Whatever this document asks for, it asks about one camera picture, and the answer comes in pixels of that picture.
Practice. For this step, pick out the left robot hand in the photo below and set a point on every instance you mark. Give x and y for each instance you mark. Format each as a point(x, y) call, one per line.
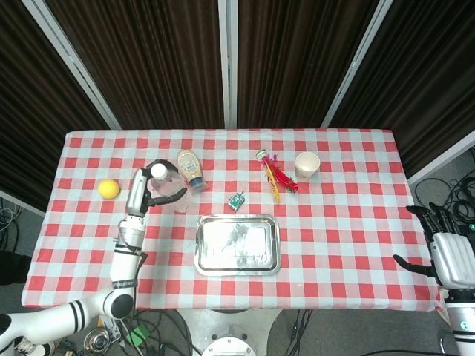
point(143, 193)

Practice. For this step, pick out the yellow lemon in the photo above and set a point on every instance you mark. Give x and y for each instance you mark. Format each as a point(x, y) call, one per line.
point(108, 189)

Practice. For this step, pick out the transparent water bottle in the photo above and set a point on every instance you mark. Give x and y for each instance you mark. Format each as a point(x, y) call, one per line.
point(168, 187)

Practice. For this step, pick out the small green clip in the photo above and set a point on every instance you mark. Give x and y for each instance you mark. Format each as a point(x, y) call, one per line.
point(236, 201)

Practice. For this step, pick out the small metal bowl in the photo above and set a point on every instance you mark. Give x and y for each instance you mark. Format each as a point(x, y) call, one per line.
point(97, 338)

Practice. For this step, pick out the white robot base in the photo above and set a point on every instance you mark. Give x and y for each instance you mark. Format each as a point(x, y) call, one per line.
point(226, 333)

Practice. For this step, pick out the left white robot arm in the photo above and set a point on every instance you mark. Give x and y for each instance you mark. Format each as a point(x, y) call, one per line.
point(111, 282)

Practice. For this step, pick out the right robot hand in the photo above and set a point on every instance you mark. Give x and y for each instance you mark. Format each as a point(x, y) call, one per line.
point(451, 259)

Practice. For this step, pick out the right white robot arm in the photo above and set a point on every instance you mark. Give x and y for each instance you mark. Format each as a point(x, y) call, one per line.
point(462, 322)

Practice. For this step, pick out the red yellow feather shuttlecock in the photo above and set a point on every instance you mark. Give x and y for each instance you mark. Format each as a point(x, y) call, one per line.
point(276, 174)

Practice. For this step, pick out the red white checkered tablecloth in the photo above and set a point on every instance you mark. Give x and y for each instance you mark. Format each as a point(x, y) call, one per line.
point(259, 289)

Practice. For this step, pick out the silver metal tray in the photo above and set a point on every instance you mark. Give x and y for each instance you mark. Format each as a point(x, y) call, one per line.
point(237, 244)

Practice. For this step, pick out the green plug block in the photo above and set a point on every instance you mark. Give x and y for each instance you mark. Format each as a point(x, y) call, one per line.
point(137, 335)

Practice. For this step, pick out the beige sauce squeeze bottle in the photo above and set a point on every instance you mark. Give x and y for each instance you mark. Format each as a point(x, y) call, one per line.
point(190, 168)

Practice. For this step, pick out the beige paper cup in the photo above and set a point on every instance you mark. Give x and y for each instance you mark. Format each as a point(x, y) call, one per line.
point(307, 165)

